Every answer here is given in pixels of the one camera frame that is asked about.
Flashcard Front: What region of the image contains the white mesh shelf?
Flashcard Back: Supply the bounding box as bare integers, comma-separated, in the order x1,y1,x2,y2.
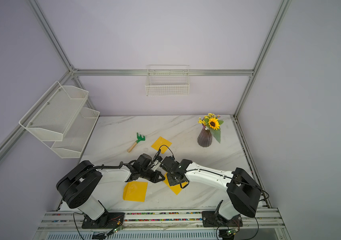
19,82,88,142
43,108,99,159

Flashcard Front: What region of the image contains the white wire wall basket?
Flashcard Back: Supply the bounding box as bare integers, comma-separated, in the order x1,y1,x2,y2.
145,65,190,97

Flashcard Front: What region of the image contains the upper white mesh shelf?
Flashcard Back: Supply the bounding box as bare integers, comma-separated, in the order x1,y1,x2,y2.
19,82,88,142

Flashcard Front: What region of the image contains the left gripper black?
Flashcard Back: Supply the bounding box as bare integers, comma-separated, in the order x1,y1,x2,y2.
140,168,165,183

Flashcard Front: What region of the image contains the green toy rake wooden handle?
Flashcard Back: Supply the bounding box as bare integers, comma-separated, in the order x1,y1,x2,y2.
127,133,145,153

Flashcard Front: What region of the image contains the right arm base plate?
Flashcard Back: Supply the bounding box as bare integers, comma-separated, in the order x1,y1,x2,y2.
202,211,243,228

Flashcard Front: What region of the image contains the lower white mesh shelf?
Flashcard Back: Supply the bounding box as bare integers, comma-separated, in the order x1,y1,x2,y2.
43,108,99,159

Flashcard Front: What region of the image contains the sunflower bouquet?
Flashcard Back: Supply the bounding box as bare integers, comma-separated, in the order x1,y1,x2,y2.
198,113,224,144

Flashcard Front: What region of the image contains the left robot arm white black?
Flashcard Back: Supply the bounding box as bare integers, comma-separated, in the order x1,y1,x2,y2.
56,153,165,221

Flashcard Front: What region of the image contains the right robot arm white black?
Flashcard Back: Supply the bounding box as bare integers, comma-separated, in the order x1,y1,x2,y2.
159,157,262,220

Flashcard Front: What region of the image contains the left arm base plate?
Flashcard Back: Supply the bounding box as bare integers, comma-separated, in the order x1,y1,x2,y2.
81,212,125,229

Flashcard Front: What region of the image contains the yellow envelope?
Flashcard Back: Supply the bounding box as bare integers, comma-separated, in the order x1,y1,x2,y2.
151,137,172,154
163,173,189,195
122,182,148,202

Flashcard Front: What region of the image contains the dark purple vase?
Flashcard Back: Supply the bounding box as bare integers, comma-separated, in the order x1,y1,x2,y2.
197,127,213,148

